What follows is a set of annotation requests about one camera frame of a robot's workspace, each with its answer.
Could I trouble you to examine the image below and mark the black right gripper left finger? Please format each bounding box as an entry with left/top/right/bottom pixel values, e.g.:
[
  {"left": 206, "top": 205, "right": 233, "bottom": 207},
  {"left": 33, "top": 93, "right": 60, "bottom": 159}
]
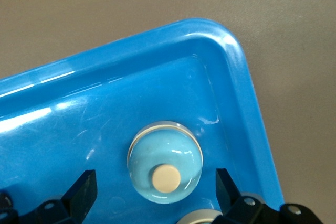
[{"left": 34, "top": 169, "right": 99, "bottom": 224}]

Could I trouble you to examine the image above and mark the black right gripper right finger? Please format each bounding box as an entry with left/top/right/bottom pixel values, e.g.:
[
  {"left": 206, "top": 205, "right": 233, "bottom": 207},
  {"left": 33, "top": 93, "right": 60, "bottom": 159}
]
[{"left": 215, "top": 167, "right": 265, "bottom": 224}]

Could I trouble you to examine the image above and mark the light blue call bell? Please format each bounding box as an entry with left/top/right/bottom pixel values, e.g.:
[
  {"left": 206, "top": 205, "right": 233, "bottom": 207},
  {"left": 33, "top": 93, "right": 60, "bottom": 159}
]
[
  {"left": 127, "top": 120, "right": 203, "bottom": 205},
  {"left": 180, "top": 207, "right": 224, "bottom": 224}
]

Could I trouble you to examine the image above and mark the blue plastic tray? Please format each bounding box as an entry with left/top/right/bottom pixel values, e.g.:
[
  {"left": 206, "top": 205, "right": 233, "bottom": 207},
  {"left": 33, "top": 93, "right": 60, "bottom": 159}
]
[{"left": 0, "top": 18, "right": 287, "bottom": 224}]

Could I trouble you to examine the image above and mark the brown table cover mat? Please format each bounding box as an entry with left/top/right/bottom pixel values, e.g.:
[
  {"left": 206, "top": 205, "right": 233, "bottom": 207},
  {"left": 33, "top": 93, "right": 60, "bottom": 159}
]
[{"left": 0, "top": 0, "right": 336, "bottom": 224}]

